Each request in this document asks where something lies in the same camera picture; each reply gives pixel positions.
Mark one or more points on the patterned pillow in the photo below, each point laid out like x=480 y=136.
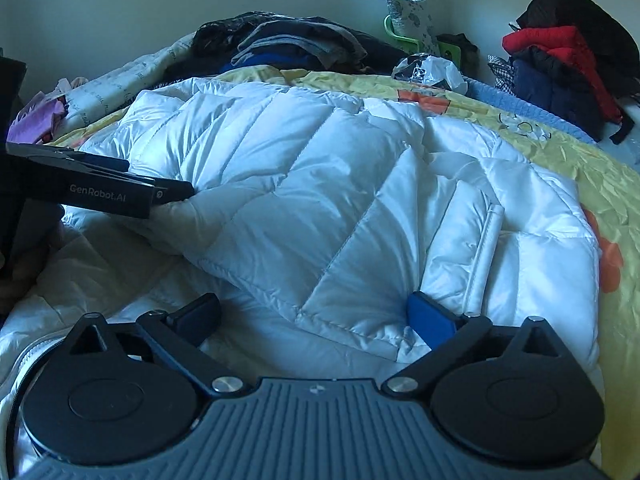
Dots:
x=412 y=15

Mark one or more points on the pile of red dark clothes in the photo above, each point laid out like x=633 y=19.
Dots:
x=575 y=5

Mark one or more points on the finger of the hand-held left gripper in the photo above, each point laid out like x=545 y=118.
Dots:
x=105 y=162
x=172 y=192

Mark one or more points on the navy jacket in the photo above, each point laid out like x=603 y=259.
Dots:
x=550 y=85

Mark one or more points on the pile of dark folded clothes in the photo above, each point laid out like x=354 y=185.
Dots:
x=295 y=42

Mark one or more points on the pale pink cloth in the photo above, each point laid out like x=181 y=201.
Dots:
x=67 y=87

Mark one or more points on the green plastic chair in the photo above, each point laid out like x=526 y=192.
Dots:
x=397 y=35

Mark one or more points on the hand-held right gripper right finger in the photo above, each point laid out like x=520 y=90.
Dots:
x=430 y=321

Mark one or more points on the blue knitted blanket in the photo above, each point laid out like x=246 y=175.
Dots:
x=530 y=107

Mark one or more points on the white quilted blanket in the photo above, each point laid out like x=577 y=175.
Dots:
x=125 y=77

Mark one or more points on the yellow printed bedspread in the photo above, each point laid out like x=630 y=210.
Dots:
x=575 y=150

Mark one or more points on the white puffer jacket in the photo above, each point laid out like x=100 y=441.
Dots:
x=310 y=185

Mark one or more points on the green box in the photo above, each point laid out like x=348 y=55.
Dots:
x=457 y=49

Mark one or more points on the red jacket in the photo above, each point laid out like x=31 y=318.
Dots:
x=555 y=42

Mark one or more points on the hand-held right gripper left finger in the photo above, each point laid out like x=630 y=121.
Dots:
x=197 y=317

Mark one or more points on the person's left forearm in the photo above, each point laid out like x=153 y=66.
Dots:
x=35 y=245

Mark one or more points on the purple cloth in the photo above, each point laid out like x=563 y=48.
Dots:
x=35 y=120

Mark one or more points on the black white plastic bag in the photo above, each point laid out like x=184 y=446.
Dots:
x=430 y=72

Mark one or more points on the houndstooth cloth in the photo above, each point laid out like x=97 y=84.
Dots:
x=501 y=74

